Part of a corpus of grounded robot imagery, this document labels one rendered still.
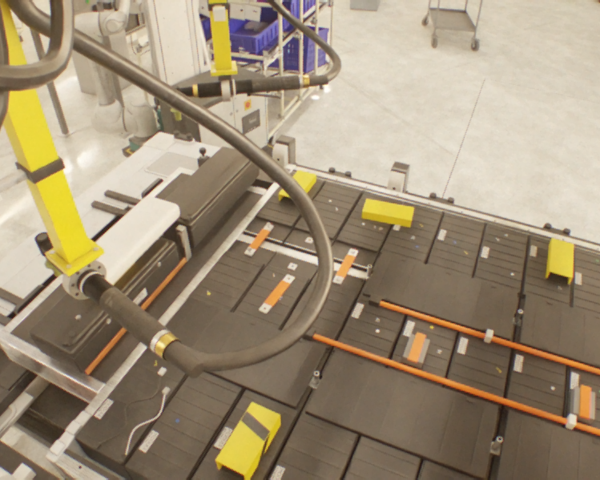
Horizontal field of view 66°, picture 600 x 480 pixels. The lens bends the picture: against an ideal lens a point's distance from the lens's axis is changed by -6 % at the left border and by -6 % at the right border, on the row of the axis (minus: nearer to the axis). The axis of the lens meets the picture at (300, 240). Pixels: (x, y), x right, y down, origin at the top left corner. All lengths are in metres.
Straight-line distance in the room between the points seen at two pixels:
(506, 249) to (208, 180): 0.98
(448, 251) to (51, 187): 1.12
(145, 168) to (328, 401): 1.44
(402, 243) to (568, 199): 2.47
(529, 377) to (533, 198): 2.56
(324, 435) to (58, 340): 0.65
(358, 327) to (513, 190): 2.65
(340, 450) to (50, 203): 0.75
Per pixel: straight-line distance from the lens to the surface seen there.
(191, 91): 1.59
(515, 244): 1.65
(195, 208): 1.51
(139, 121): 3.20
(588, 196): 4.01
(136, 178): 2.20
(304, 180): 1.71
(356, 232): 1.55
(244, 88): 1.58
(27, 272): 1.90
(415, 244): 1.55
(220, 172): 1.66
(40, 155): 0.84
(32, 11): 0.75
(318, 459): 1.10
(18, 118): 0.81
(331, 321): 1.30
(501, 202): 3.62
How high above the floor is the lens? 2.01
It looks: 42 degrees down
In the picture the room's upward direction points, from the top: straight up
